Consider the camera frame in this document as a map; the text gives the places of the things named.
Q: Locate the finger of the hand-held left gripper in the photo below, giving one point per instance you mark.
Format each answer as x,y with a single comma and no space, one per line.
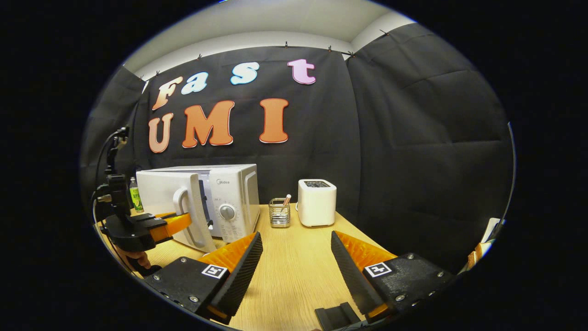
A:
177,226

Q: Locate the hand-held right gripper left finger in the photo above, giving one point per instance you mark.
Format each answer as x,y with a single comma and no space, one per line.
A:
243,280

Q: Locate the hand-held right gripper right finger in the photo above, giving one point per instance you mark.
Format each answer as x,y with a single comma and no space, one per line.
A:
349,276

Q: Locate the white microwave oven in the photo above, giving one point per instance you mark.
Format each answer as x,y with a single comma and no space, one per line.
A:
229,193

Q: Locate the green label bottle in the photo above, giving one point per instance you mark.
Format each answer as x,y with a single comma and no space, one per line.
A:
136,200

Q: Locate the black plastic stand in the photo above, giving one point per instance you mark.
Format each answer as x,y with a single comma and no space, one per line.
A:
337,317

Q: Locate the metal mesh holder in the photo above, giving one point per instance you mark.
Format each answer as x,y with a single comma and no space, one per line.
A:
279,216

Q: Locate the white toaster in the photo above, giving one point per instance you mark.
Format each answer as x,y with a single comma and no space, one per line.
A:
317,204

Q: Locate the pink white stick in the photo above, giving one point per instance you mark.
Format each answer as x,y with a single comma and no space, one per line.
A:
287,200

